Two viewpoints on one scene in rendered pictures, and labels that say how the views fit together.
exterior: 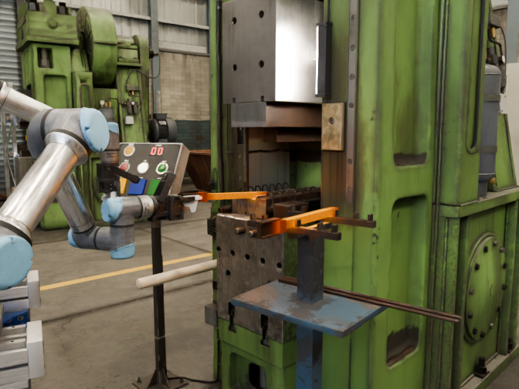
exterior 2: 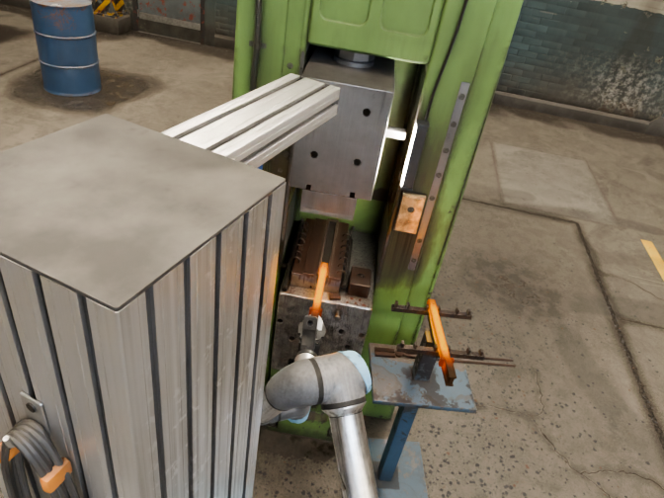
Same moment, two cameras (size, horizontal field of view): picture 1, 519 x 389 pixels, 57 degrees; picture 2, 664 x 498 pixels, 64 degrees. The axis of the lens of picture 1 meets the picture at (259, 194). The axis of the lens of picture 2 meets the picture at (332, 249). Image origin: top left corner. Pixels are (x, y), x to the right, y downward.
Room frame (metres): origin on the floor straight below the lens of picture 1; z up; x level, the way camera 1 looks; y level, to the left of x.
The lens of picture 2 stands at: (0.70, 1.19, 2.30)
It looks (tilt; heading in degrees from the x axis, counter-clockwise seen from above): 35 degrees down; 315
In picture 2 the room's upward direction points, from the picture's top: 10 degrees clockwise
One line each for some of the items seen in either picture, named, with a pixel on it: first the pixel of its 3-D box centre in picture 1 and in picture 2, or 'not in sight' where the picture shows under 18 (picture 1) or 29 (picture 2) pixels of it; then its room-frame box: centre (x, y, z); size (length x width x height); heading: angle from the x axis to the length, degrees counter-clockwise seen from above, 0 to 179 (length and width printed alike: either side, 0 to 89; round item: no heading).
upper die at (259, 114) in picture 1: (283, 116); (333, 178); (2.05, -0.10, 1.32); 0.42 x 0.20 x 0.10; 135
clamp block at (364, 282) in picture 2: (291, 211); (359, 282); (1.82, -0.12, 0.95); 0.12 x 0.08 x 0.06; 135
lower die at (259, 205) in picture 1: (283, 200); (321, 251); (2.05, -0.10, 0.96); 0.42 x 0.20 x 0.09; 135
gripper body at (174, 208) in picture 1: (164, 207); (308, 348); (1.59, 0.32, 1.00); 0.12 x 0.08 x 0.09; 135
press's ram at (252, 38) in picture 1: (291, 54); (355, 122); (2.02, -0.13, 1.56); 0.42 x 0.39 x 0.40; 135
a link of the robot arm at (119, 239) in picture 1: (117, 240); (293, 405); (1.48, 0.45, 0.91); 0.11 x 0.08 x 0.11; 72
